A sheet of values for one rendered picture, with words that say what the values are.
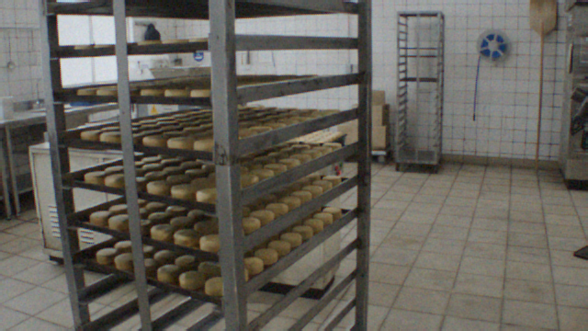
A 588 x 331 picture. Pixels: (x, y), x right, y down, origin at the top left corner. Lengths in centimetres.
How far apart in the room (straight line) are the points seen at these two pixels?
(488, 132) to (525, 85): 73
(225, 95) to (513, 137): 599
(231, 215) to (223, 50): 27
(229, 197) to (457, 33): 591
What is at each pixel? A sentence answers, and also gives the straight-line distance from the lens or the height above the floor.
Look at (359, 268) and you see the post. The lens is 150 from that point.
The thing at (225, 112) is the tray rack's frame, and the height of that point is 130.
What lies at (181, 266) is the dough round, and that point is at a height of 97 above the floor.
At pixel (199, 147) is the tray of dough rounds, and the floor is 123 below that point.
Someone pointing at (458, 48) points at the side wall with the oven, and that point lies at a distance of 663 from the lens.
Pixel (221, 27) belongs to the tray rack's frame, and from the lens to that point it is 83.
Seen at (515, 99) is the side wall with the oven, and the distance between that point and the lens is 663.
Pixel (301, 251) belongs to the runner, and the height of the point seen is 96.
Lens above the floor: 140
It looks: 12 degrees down
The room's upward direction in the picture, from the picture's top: 1 degrees counter-clockwise
